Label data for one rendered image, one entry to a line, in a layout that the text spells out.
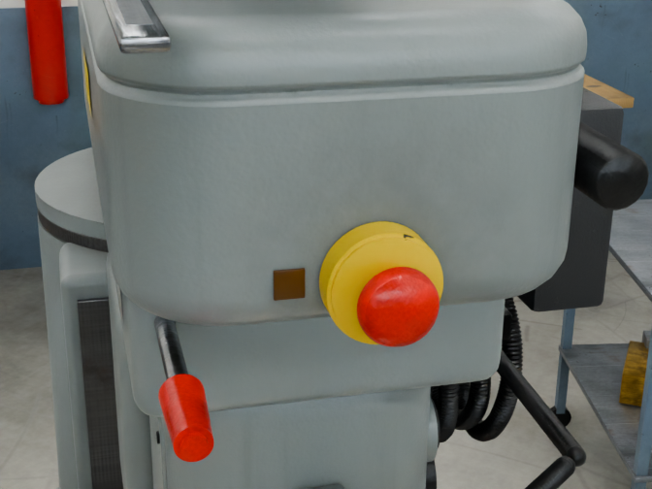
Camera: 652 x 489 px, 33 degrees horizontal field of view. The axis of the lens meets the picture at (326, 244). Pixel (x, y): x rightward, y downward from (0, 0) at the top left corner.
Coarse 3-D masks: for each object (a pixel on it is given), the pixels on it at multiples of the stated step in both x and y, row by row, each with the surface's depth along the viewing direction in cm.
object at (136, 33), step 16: (112, 0) 50; (128, 0) 50; (144, 0) 51; (112, 16) 47; (128, 16) 46; (144, 16) 46; (128, 32) 43; (144, 32) 43; (160, 32) 43; (128, 48) 42; (144, 48) 43; (160, 48) 43
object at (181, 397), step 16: (160, 320) 63; (160, 336) 61; (176, 336) 61; (160, 352) 60; (176, 352) 59; (176, 368) 57; (176, 384) 55; (192, 384) 55; (160, 400) 55; (176, 400) 54; (192, 400) 53; (176, 416) 52; (192, 416) 52; (208, 416) 53; (176, 432) 52; (192, 432) 51; (208, 432) 52; (176, 448) 51; (192, 448) 51; (208, 448) 52
